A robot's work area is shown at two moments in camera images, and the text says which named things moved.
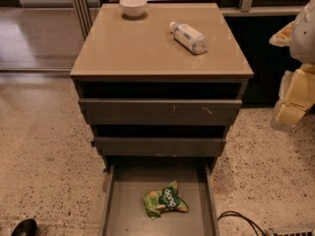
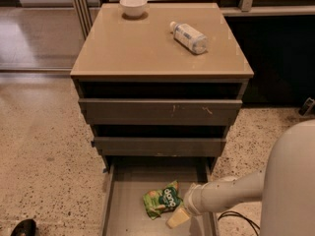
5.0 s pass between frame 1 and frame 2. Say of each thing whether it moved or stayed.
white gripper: moved
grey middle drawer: stayed
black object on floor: stayed
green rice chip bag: stayed
